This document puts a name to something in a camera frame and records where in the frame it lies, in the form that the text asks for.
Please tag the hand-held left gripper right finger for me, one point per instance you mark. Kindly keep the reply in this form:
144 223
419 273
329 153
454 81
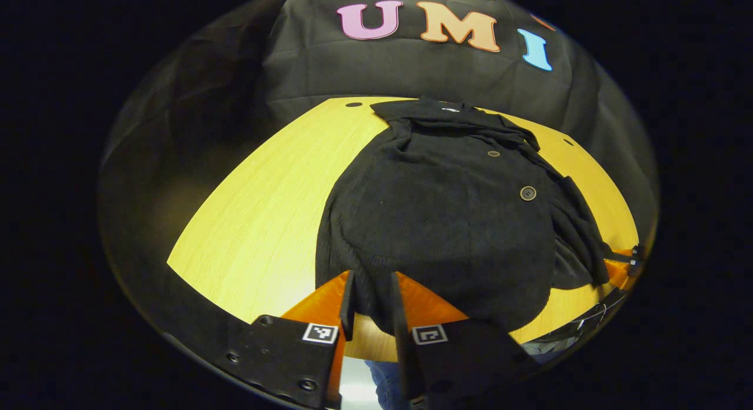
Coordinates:
400 327

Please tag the black buttoned jacket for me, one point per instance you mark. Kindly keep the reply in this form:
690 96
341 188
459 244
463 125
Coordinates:
447 222

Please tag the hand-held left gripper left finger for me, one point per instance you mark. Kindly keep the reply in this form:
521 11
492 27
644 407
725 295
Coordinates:
349 307

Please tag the black backdrop cloth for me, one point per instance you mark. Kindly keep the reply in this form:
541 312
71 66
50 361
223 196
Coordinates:
412 69

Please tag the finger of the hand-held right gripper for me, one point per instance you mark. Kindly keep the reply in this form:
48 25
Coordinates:
620 274

